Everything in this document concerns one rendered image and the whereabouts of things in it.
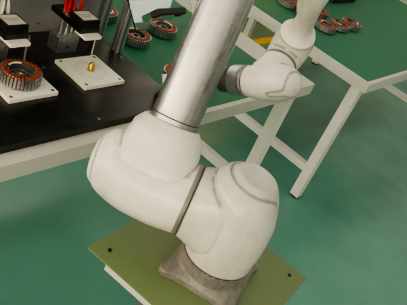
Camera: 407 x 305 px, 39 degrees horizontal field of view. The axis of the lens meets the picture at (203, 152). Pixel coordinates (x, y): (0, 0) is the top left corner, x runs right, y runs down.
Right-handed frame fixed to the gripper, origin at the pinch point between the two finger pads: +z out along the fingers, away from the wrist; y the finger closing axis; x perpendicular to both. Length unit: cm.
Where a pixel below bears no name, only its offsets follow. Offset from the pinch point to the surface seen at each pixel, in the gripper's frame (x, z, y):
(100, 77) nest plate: 1.9, 12.0, -21.8
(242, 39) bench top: 7, 27, 70
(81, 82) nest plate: 1.3, 11.1, -29.8
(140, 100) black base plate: -5.2, 2.1, -15.9
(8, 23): 19, 13, -49
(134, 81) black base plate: -0.8, 9.7, -10.7
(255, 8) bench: 18, 48, 110
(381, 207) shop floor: -94, 2, 165
